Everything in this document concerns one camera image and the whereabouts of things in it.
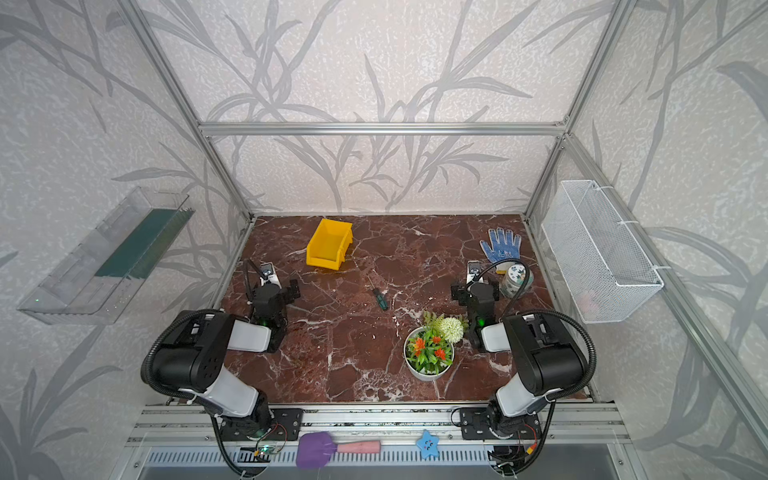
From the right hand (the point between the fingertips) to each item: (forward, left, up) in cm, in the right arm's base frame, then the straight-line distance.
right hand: (476, 268), depth 94 cm
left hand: (-1, +63, +1) cm, 63 cm away
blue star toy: (-46, +17, -6) cm, 50 cm away
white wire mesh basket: (-20, -19, +27) cm, 39 cm away
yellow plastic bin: (+13, +50, -4) cm, 52 cm away
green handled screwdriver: (-7, +30, -7) cm, 32 cm away
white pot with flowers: (-29, +17, +9) cm, 35 cm away
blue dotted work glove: (+15, -14, -9) cm, 22 cm away
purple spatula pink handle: (-47, +44, -8) cm, 65 cm away
